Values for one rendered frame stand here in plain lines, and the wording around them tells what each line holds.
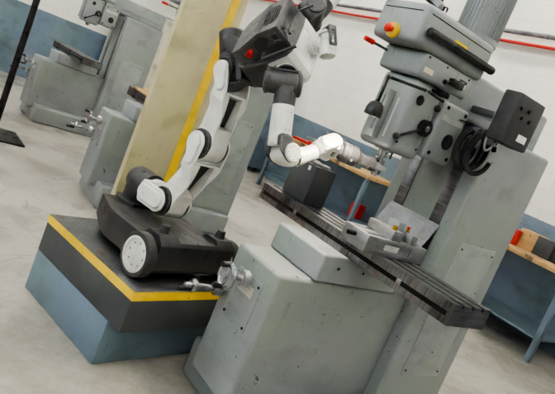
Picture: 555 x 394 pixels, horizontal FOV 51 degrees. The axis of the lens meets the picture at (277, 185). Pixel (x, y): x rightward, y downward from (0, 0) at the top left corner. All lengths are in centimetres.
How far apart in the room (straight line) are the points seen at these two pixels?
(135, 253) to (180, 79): 159
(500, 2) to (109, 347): 223
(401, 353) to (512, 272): 413
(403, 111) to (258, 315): 101
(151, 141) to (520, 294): 444
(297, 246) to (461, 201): 78
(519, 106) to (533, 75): 487
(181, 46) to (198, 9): 26
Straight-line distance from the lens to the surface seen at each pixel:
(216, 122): 263
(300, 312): 238
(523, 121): 256
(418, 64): 240
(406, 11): 242
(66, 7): 1108
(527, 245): 629
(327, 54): 240
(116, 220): 278
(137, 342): 277
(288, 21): 241
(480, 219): 282
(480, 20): 271
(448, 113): 258
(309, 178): 275
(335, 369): 271
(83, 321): 274
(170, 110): 386
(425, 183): 283
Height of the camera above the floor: 134
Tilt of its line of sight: 8 degrees down
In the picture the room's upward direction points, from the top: 22 degrees clockwise
